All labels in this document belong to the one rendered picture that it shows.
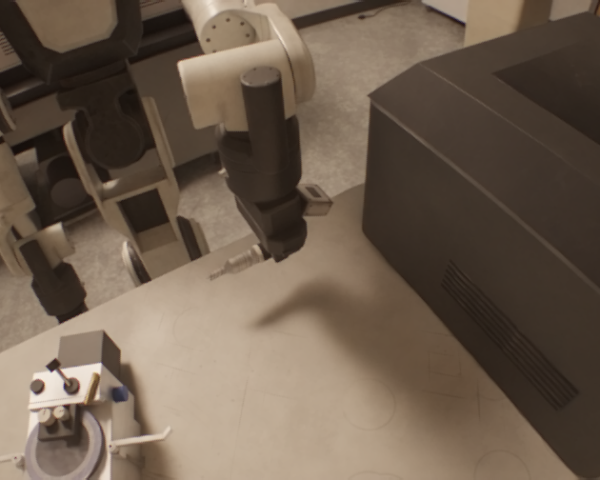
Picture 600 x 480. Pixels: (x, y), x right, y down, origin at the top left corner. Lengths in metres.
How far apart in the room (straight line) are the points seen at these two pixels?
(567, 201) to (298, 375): 0.37
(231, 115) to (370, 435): 0.39
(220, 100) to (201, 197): 1.75
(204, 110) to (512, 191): 0.29
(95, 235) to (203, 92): 1.81
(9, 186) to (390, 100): 0.64
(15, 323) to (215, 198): 1.04
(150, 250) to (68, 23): 0.49
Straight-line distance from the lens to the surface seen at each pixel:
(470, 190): 0.46
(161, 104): 1.96
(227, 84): 0.40
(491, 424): 0.59
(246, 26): 0.50
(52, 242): 0.87
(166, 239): 0.99
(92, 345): 0.59
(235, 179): 0.47
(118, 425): 0.53
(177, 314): 0.66
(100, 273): 2.01
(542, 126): 0.46
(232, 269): 0.58
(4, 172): 0.85
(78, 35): 0.76
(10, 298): 2.18
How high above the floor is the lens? 1.44
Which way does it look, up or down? 50 degrees down
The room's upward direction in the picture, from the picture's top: 5 degrees counter-clockwise
